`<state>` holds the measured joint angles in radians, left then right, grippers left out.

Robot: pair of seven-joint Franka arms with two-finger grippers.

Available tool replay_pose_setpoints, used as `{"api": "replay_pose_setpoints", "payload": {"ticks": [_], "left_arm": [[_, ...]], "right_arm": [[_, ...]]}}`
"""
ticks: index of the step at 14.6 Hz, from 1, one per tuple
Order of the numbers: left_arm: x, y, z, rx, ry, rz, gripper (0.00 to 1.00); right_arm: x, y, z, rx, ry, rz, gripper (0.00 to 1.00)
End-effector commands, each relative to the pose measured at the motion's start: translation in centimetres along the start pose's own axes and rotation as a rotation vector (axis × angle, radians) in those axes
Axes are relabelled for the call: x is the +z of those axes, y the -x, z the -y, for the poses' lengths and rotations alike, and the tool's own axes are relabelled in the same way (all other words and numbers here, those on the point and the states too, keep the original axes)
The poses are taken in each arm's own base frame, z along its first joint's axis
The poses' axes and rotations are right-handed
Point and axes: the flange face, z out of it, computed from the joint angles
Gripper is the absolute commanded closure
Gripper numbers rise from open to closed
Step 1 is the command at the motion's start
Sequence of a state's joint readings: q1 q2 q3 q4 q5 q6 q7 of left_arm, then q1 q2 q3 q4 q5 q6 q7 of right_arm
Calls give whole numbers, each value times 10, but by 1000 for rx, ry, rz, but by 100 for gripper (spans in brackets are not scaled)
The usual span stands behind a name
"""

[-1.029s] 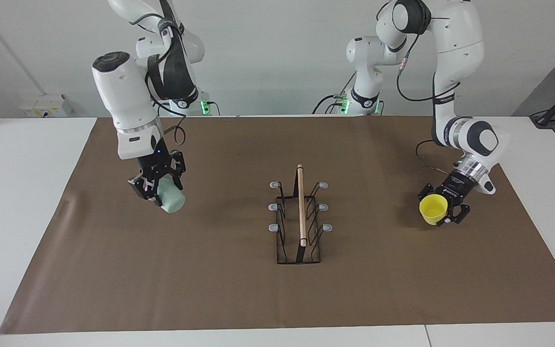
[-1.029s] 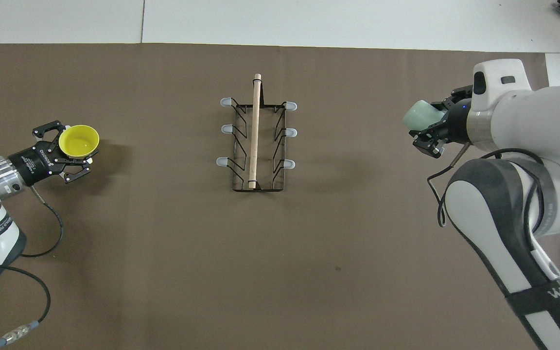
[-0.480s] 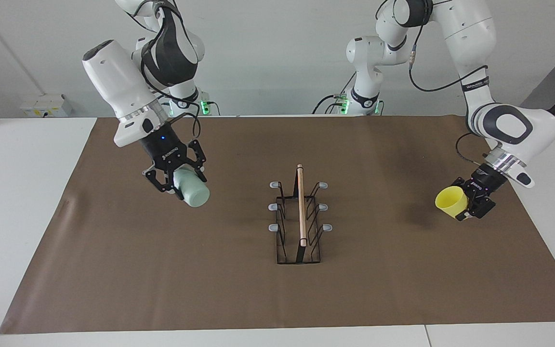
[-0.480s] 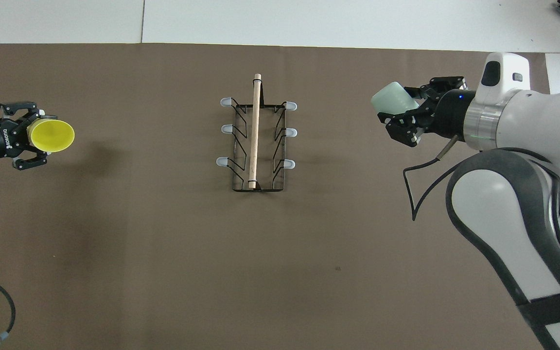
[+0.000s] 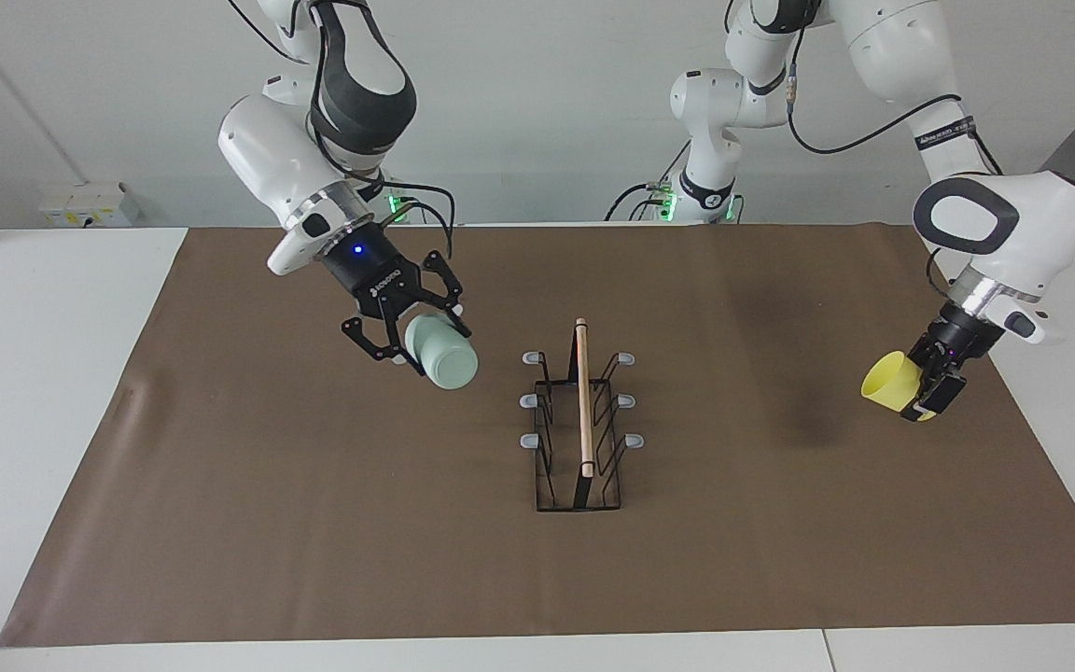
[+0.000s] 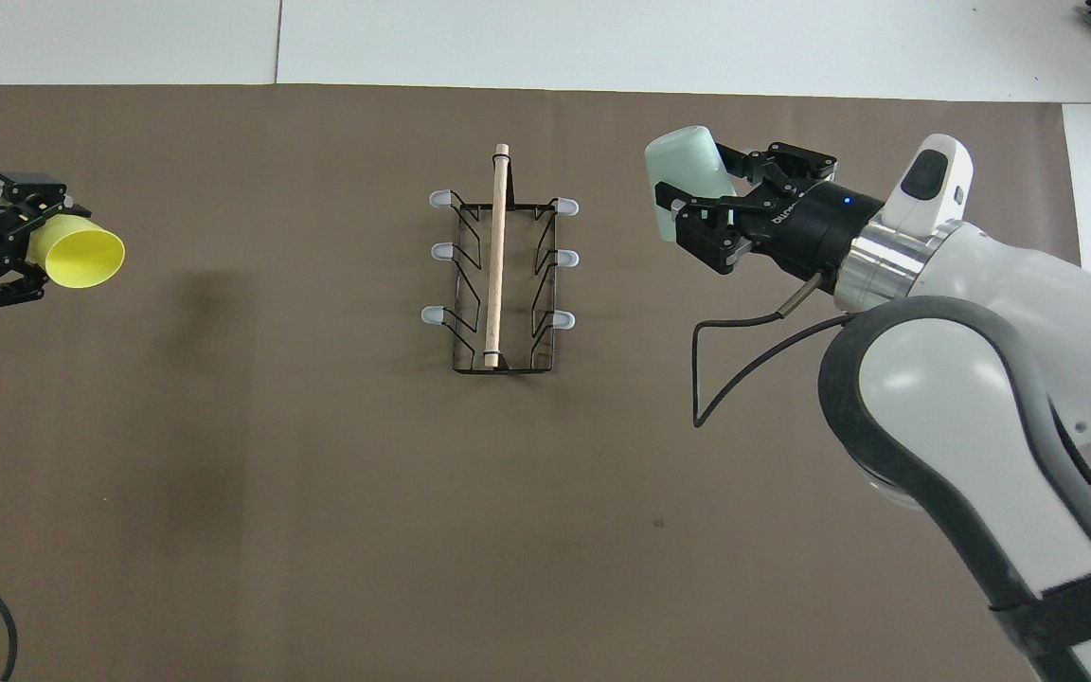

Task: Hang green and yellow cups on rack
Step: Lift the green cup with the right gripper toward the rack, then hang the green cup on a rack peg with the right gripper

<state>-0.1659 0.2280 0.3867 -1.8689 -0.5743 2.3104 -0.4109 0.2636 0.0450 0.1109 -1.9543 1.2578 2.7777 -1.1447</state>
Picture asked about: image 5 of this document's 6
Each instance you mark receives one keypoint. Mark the light green cup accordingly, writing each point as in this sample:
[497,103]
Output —
[444,359]

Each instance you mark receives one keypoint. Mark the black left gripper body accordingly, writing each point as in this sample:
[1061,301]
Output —
[957,345]

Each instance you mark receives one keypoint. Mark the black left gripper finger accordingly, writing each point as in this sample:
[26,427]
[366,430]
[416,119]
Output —
[920,355]
[939,397]

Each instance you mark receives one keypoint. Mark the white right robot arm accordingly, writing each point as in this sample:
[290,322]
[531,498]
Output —
[267,149]

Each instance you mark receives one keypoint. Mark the brown paper mat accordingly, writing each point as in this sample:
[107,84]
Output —
[360,560]

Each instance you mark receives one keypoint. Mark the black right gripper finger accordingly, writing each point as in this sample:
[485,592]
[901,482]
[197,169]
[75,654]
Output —
[377,341]
[444,289]

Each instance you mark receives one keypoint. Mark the white wall socket box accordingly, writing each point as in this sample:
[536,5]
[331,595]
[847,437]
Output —
[80,205]

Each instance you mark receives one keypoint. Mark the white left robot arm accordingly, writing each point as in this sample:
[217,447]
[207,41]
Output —
[1041,224]

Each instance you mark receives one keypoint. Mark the yellow cup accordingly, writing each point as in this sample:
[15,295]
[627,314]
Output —
[887,383]

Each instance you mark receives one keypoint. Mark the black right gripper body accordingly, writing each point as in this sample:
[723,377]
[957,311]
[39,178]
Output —
[374,275]

